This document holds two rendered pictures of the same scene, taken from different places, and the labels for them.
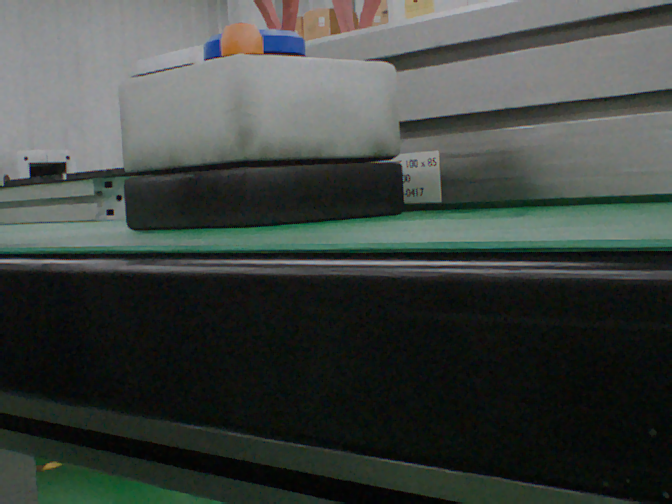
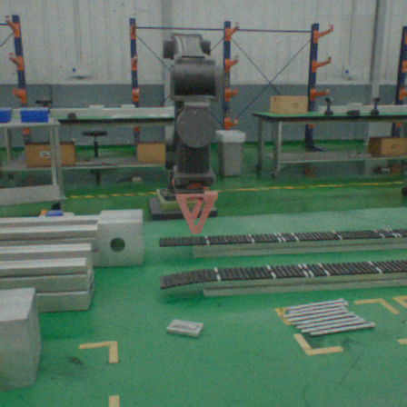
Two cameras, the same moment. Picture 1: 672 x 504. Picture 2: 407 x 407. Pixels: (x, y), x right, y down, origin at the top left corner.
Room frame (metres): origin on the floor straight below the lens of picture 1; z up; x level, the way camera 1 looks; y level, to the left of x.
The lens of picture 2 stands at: (1.32, -0.61, 1.15)
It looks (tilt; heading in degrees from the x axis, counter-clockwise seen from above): 15 degrees down; 126
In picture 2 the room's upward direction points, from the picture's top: straight up
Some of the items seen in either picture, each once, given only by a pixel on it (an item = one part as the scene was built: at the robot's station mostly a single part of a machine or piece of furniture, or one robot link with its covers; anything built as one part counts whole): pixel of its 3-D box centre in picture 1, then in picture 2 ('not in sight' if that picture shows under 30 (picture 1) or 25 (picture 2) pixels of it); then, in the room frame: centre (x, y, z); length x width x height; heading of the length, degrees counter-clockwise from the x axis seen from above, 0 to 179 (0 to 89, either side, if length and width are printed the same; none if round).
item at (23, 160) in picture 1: (26, 184); not in sight; (1.52, 0.45, 0.83); 0.11 x 0.10 x 0.10; 131
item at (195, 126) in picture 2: not in sight; (196, 104); (0.88, -0.03, 1.12); 0.12 x 0.09 x 0.12; 131
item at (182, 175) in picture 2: not in sight; (193, 160); (0.85, 0.00, 1.02); 0.10 x 0.07 x 0.07; 133
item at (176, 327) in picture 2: not in sight; (185, 328); (0.92, -0.11, 0.78); 0.05 x 0.03 x 0.01; 20
